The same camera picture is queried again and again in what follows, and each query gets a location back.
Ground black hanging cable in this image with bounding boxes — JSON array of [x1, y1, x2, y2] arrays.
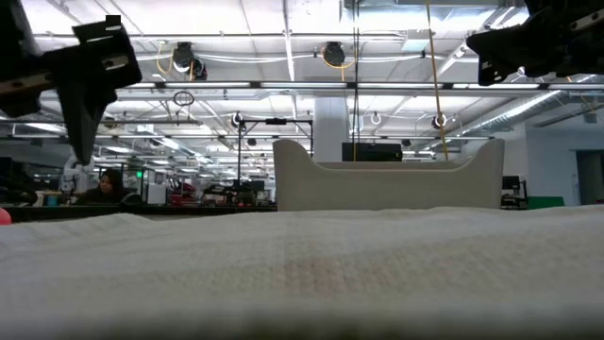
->
[[351, 0, 362, 162]]

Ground black rectangular screen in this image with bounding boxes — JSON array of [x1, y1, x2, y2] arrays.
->
[[342, 142, 404, 162]]

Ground black aluminium table frame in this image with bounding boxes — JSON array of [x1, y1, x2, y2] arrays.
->
[[0, 203, 278, 223]]

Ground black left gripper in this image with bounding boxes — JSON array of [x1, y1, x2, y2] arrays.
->
[[0, 0, 143, 166]]

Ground grey plastic tub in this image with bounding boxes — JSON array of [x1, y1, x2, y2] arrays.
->
[[272, 138, 506, 213]]

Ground green panel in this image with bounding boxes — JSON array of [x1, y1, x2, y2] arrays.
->
[[527, 195, 566, 210]]

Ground white checked dish towel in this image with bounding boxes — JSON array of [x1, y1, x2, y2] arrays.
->
[[0, 203, 604, 340]]

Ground black gantry frame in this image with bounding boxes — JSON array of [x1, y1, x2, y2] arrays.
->
[[237, 117, 315, 190]]

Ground white building column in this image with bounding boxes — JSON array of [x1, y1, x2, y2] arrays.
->
[[313, 97, 350, 164]]

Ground yellow hanging cable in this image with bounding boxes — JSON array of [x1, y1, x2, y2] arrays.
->
[[424, 0, 449, 162]]

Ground person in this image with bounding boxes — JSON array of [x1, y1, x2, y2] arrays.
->
[[75, 168, 126, 205]]

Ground black ceiling cable reel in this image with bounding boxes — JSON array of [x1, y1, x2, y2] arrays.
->
[[172, 42, 209, 81], [322, 41, 347, 68]]

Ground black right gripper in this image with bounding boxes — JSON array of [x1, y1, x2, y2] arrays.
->
[[465, 0, 604, 87]]

